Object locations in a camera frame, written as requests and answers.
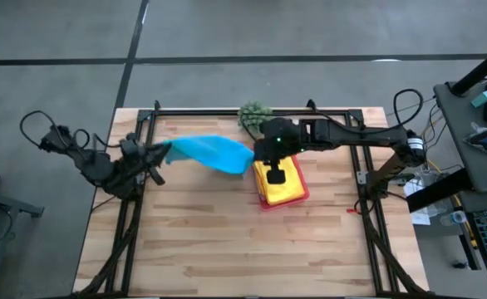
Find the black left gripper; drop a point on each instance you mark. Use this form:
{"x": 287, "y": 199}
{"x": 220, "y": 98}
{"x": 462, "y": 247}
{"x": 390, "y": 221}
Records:
{"x": 137, "y": 160}

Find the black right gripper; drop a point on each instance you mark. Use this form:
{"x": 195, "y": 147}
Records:
{"x": 278, "y": 143}

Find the yellow microfiber towel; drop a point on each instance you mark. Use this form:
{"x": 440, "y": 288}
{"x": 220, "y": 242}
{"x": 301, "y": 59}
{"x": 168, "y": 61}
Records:
{"x": 283, "y": 182}

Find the blue microfiber towel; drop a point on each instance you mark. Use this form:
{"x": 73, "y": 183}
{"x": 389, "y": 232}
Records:
{"x": 214, "y": 151}

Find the pink plastic bin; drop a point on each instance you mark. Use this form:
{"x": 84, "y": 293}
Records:
{"x": 303, "y": 195}

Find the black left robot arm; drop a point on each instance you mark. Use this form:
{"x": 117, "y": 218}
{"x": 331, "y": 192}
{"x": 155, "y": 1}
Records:
{"x": 90, "y": 160}

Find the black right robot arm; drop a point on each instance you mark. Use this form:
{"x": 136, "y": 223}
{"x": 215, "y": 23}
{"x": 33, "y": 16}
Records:
{"x": 368, "y": 141}

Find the small potted green plant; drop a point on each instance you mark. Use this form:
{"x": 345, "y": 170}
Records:
{"x": 249, "y": 116}

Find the grey metal stand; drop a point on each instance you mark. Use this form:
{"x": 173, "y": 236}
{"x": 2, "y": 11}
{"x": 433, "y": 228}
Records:
{"x": 11, "y": 203}

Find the white paper sheet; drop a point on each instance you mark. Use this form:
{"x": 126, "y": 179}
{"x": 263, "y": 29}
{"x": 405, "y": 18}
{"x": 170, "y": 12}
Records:
{"x": 420, "y": 218}

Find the black desk crossbar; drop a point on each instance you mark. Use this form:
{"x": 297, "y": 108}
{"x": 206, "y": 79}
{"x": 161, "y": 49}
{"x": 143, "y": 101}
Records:
{"x": 439, "y": 191}

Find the grey side desk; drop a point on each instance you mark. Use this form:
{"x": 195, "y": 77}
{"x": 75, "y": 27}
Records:
{"x": 455, "y": 137}

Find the clear plastic bottle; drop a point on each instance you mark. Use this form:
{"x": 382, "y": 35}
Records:
{"x": 455, "y": 218}

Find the small teal box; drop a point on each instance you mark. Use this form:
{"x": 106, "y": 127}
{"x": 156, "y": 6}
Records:
{"x": 482, "y": 99}

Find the black slanted pole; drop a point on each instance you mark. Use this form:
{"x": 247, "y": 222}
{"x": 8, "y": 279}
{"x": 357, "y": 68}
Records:
{"x": 480, "y": 68}

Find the black aluminium table frame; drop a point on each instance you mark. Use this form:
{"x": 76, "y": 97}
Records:
{"x": 193, "y": 112}

